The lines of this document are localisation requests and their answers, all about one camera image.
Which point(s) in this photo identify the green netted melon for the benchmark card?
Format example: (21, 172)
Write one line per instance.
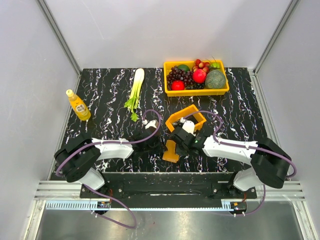
(215, 79)

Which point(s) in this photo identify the purple grape bunch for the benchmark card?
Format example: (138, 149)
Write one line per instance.
(176, 74)

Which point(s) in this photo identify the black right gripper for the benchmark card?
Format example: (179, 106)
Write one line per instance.
(178, 150)

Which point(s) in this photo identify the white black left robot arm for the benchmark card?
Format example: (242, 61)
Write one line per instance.
(76, 159)

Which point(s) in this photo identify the green apple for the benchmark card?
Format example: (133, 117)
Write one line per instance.
(214, 66)

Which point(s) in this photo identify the green lime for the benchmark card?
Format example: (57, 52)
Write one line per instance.
(183, 67)

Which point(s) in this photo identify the aluminium rail frame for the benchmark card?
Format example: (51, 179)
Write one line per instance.
(268, 163)

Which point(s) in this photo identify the yellow juice bottle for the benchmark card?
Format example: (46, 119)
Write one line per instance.
(79, 107)

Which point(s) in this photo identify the orange leather card holder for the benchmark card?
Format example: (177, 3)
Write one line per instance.
(169, 154)

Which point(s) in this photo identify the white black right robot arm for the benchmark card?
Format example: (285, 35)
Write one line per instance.
(268, 163)

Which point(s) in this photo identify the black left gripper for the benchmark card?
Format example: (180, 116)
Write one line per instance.
(161, 147)

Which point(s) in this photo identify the yellow fruit tray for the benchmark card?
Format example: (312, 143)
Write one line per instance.
(167, 65)

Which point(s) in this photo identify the red cherry cluster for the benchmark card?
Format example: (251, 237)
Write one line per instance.
(202, 65)

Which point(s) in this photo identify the small yellow plastic bin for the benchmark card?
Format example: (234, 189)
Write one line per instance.
(190, 113)

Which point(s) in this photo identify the green white celery stalk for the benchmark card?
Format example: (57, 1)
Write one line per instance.
(132, 103)

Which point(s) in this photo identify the red apple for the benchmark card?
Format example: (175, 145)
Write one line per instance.
(177, 85)

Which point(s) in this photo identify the white cable duct strip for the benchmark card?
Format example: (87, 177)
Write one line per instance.
(148, 205)

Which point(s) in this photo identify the dark blueberry cluster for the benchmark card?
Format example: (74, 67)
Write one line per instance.
(195, 86)

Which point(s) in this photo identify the red pomegranate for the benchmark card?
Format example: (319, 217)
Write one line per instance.
(199, 76)

